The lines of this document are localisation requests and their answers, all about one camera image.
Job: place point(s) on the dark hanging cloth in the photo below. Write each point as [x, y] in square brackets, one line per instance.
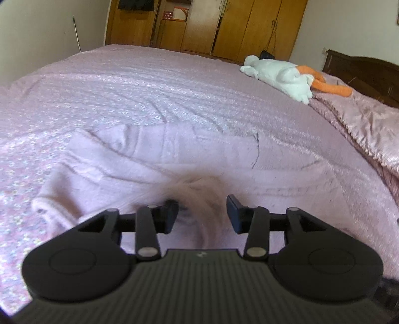
[135, 4]

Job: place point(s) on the dark wooden headboard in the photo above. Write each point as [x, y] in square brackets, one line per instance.
[363, 73]

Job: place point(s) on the pink bedspread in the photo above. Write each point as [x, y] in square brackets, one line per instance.
[124, 90]

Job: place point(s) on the black bag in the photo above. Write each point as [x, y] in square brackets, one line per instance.
[267, 54]

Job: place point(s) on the grey pole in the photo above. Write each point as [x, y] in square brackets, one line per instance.
[76, 33]

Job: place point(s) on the pink satin quilt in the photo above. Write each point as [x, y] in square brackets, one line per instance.
[361, 121]

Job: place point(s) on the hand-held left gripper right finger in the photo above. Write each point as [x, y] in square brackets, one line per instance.
[234, 213]

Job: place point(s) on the white plush duck toy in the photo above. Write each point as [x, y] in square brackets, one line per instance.
[282, 76]

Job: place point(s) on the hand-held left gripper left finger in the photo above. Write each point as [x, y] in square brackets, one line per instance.
[171, 213]

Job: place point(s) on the pink knitted sweater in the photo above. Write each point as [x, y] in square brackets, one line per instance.
[174, 162]

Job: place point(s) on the wooden wardrobe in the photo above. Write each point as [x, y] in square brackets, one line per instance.
[205, 26]

